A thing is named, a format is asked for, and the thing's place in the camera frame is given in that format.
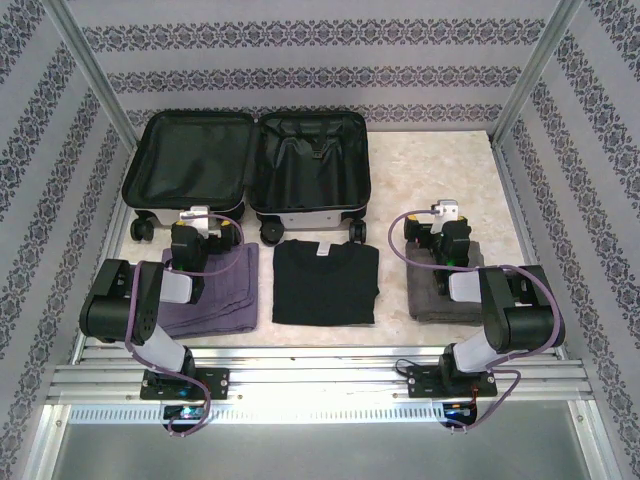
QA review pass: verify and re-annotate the purple towel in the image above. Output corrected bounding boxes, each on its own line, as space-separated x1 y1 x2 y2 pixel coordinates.
158 242 260 337

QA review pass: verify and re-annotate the grey towel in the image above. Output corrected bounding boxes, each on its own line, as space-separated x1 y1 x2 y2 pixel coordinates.
404 239 485 324

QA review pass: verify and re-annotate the white hard-shell suitcase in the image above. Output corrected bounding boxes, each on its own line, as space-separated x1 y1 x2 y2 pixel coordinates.
121 109 371 246

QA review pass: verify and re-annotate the black t-shirt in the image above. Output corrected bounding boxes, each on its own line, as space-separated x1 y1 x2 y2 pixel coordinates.
271 238 380 326

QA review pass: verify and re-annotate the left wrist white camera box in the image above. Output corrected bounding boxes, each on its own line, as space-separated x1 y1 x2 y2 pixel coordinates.
178 204 212 237

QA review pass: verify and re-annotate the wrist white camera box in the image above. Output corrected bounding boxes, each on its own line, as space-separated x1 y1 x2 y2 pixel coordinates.
178 204 212 237
431 198 460 221

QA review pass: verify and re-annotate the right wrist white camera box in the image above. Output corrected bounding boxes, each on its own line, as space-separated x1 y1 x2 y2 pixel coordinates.
431 198 460 221

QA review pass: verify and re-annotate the right aluminium side rail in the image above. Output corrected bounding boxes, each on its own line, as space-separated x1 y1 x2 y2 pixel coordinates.
492 144 569 359

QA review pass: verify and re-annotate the aluminium side rail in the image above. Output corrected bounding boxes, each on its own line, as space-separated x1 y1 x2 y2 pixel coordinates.
492 144 569 359
72 144 149 361

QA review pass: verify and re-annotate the left aluminium side rail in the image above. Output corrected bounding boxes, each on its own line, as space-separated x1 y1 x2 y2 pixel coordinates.
72 144 149 361

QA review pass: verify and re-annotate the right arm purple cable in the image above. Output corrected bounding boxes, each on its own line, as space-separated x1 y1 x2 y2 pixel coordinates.
388 209 566 436

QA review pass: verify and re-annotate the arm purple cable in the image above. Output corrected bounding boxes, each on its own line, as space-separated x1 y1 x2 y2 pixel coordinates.
388 209 566 436
124 209 246 439

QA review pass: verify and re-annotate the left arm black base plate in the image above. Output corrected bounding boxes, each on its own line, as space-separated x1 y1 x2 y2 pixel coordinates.
140 367 231 401

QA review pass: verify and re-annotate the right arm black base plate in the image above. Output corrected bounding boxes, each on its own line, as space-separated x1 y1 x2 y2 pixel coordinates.
407 364 499 400

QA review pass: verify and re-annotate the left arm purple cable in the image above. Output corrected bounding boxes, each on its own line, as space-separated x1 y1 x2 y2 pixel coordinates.
124 209 246 439

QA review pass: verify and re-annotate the aluminium mounting rail frame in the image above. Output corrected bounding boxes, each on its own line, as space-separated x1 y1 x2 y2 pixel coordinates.
47 342 596 407

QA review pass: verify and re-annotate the right aluminium frame post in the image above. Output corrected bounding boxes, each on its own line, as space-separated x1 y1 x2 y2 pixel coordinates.
492 0 584 147

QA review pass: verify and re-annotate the aluminium frame post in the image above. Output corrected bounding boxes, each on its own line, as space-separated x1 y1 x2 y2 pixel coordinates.
42 0 142 147
492 0 584 147

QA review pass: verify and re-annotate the left aluminium frame post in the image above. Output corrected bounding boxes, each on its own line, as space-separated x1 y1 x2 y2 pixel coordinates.
42 0 142 147

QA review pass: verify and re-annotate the slotted metal cable duct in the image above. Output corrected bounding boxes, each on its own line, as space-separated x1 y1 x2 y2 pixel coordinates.
67 404 446 425

